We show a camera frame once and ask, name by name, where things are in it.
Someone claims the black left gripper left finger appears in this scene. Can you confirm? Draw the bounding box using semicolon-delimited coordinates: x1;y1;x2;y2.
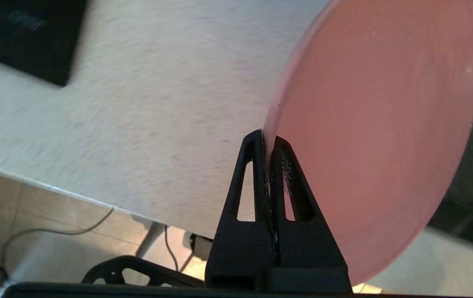
205;129;277;289

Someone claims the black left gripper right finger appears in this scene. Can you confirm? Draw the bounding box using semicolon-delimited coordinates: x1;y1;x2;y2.
270;136;352;290

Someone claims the large pink plate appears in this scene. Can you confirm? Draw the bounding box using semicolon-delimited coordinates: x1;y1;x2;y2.
263;0;473;287

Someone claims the black induction cooktop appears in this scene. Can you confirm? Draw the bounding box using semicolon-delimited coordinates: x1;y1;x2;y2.
0;0;89;87

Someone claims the thin black floor cable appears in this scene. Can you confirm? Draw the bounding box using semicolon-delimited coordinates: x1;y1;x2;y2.
0;207;115;269

